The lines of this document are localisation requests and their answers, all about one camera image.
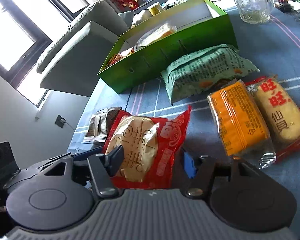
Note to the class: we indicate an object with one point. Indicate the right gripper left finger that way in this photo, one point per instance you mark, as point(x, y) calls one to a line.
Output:
point(102, 168)

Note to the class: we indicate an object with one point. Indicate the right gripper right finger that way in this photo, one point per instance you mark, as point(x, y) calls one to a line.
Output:
point(200, 175)

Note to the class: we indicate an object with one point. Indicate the red pancake snack bag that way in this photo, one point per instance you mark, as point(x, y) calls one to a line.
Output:
point(150, 146)

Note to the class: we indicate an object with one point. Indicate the red noodle snack bag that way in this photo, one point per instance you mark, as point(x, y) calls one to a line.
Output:
point(118, 57)

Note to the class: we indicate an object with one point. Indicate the silver brown snack packet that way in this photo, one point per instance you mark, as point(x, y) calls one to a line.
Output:
point(100, 125)

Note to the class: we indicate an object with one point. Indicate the orange rice cracker pack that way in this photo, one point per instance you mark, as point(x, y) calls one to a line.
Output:
point(241, 126)

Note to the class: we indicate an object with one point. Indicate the light green snack bag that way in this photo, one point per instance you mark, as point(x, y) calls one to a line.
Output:
point(204, 70)

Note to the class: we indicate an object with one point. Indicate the red Wangwang cracker pack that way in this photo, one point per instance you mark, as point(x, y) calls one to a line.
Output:
point(280, 112)

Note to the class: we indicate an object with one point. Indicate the grey sofa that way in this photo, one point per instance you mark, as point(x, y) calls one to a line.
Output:
point(71, 63)

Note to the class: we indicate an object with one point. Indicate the green cardboard box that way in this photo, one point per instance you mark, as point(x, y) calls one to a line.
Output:
point(200, 24)

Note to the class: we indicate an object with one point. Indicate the blue striped tablecloth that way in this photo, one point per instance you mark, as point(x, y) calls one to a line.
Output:
point(273, 47)

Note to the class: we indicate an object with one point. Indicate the yellow tin can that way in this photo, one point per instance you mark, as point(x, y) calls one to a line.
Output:
point(155, 8)

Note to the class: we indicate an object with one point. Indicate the clear glass mug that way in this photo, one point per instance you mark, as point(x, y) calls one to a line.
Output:
point(254, 11)

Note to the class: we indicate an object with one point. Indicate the wall power socket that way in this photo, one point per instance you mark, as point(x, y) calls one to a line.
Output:
point(60, 121)

